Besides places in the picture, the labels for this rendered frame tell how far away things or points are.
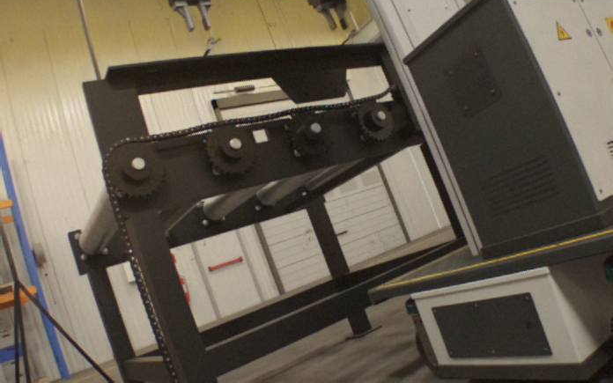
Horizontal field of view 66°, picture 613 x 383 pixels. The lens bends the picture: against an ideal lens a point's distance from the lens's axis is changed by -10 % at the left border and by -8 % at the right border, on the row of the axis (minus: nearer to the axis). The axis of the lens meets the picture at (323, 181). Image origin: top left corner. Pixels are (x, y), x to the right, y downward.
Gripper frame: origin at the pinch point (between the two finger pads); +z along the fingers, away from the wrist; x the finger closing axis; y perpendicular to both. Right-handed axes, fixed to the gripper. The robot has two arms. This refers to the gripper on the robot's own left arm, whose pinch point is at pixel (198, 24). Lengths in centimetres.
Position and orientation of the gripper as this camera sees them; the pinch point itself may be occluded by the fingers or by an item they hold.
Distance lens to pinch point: 167.5
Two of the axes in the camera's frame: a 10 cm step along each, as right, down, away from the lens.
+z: 3.5, 9.3, -1.3
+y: -5.2, 3.1, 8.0
